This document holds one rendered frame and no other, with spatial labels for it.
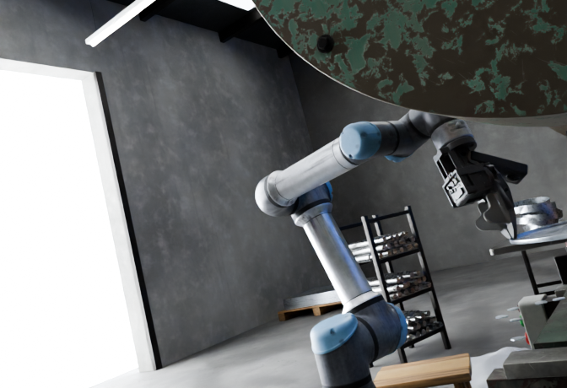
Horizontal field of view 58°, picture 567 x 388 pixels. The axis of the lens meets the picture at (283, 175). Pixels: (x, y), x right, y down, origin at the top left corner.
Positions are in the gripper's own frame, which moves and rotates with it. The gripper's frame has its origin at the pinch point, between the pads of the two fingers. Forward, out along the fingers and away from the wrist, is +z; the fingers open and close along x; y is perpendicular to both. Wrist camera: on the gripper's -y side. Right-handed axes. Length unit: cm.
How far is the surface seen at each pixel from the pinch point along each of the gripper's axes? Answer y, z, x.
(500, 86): 26, -3, 46
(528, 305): -10.0, 10.9, -22.6
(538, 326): -10.5, 15.4, -23.4
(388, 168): -276, -306, -606
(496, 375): 20.5, 21.7, 9.4
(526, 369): 18.7, 22.2, 14.5
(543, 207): -181, -65, -216
